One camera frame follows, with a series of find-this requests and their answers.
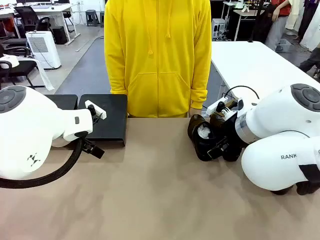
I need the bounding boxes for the white computer case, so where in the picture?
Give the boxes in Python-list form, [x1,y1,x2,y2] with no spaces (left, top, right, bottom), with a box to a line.
[211,18,227,40]

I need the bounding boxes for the background person dark trousers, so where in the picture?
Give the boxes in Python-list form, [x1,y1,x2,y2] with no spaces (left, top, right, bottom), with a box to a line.
[298,46,320,82]

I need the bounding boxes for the person's right forearm yellow sleeve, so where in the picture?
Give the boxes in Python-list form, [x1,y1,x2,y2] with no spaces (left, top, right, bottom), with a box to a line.
[106,57,130,96]

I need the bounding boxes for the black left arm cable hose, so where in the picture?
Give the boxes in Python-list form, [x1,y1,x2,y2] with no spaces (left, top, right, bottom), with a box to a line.
[0,137,84,190]

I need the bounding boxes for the white paper shoe stuffing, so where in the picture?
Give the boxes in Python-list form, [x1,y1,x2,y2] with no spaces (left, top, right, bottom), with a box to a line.
[197,125,213,140]

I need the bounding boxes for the grey stool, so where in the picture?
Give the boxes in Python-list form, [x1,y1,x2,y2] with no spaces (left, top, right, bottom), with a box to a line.
[85,9,99,27]

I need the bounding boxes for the white air purifier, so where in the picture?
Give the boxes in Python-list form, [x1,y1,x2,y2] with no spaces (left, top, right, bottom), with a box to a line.
[25,30,62,70]

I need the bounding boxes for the white table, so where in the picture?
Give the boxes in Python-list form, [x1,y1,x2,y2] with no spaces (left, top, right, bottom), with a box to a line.
[211,41,320,101]

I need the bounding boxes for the person torso yellow hoodie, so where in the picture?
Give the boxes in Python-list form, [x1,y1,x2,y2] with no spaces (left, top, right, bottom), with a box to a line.
[103,0,213,119]

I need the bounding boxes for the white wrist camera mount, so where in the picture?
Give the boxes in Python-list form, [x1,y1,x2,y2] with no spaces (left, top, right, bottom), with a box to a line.
[206,96,244,118]
[84,99,108,120]

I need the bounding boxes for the white rounded object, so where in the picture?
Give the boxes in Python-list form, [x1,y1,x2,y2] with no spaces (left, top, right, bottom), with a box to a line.
[0,56,20,69]

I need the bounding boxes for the white office desk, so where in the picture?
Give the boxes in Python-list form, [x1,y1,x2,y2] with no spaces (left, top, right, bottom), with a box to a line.
[0,3,81,47]

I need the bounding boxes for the white hanging cloth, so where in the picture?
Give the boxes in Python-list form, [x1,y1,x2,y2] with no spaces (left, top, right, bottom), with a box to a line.
[31,58,55,91]

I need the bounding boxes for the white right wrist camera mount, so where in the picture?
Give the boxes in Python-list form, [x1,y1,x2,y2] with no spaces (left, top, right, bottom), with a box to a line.
[206,96,244,118]

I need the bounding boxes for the grey plastic bin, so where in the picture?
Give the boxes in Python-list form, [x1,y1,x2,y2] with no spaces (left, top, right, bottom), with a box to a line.
[275,38,293,53]

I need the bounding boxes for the black chunky leather shoe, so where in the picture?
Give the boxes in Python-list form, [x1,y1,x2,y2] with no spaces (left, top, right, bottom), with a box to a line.
[209,113,242,162]
[187,114,219,162]

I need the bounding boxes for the black office chair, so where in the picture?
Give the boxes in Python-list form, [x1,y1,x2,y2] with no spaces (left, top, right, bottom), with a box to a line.
[0,44,38,90]
[13,6,52,35]

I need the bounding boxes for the thin black camera cable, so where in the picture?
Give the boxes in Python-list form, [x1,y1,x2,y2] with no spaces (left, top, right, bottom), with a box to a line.
[221,85,261,101]

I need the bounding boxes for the background person red shirt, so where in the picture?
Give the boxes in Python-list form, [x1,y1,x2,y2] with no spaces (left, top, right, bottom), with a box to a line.
[264,0,293,52]

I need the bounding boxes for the cream hanging garment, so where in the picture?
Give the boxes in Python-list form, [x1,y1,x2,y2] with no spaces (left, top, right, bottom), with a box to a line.
[284,0,305,31]

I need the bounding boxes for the person's left forearm yellow sleeve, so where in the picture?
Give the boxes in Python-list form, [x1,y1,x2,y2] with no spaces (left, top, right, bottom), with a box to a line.
[191,57,212,110]

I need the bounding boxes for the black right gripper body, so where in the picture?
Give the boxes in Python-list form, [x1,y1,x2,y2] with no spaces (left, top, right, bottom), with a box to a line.
[219,111,249,162]

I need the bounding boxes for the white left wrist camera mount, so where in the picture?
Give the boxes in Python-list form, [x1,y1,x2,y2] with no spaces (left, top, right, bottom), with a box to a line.
[84,99,108,120]

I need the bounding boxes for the black computer tower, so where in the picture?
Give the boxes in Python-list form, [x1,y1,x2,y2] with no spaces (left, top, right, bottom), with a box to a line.
[51,26,68,45]

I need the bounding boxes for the wooden desk black frame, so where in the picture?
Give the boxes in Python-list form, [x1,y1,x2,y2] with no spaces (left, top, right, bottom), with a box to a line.
[231,8,266,42]

